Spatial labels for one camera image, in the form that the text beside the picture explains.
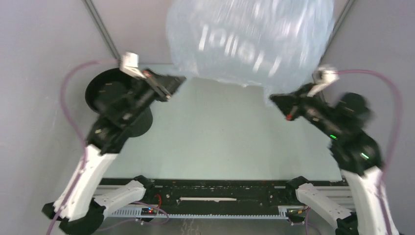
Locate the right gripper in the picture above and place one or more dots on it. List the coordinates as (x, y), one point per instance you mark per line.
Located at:
(288, 102)

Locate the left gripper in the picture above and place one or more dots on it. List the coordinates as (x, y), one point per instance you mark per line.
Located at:
(168, 84)

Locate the blue plastic trash bag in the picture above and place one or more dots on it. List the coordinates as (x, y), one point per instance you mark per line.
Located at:
(272, 44)

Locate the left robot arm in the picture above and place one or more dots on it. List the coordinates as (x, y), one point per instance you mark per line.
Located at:
(78, 210)

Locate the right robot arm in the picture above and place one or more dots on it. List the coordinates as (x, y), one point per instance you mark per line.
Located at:
(357, 155)

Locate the small circuit board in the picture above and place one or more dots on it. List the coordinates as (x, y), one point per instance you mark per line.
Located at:
(148, 211)

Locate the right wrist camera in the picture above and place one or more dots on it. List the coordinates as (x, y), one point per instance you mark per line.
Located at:
(328, 75)

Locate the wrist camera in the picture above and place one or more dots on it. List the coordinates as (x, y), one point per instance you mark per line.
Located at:
(129, 65)
(328, 75)

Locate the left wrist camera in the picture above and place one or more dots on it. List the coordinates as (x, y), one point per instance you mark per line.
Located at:
(129, 65)

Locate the right corner frame post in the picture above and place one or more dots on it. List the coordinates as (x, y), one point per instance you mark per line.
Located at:
(340, 12)

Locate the corner frame post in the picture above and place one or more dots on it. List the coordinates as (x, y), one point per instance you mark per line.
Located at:
(101, 28)
(340, 12)

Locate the left corner frame post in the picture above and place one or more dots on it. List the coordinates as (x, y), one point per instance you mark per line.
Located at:
(101, 28)

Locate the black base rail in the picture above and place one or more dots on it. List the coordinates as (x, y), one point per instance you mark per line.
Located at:
(225, 198)

